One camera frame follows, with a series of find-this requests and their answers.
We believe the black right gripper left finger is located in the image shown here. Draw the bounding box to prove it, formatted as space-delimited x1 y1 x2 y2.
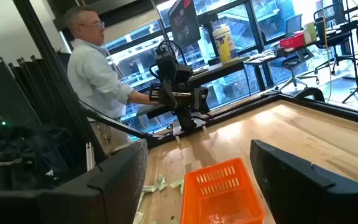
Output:
0 139 149 224

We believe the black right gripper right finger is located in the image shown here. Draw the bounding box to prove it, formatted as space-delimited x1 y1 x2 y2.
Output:
249 139 358 224

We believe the yellow wipes canister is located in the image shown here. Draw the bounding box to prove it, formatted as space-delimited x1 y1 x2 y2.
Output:
212 25 239 65

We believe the black computer monitor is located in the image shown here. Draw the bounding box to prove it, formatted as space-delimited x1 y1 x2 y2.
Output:
167 0 202 49

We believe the black bag pile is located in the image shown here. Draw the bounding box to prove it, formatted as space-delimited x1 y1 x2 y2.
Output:
0 116 74 190

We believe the orange plastic basket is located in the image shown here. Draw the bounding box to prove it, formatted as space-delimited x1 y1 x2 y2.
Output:
180 157 266 224

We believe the standing person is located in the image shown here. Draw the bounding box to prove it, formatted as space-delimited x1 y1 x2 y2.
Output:
64 6 160 155

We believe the blue office chair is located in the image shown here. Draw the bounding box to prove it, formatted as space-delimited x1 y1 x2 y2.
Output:
268 14 320 91

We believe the red box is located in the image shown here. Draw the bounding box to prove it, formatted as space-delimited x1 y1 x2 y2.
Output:
279 32 306 50

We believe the black folding panel stack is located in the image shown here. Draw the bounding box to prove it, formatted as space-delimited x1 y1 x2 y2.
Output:
0 55 83 175

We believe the green white box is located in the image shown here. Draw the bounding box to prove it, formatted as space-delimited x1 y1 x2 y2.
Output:
303 22 318 44

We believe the black mesh office chair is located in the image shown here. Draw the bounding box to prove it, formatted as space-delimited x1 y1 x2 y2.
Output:
313 2 358 75

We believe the black table frame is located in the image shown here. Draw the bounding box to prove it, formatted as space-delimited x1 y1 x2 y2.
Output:
79 91 358 147

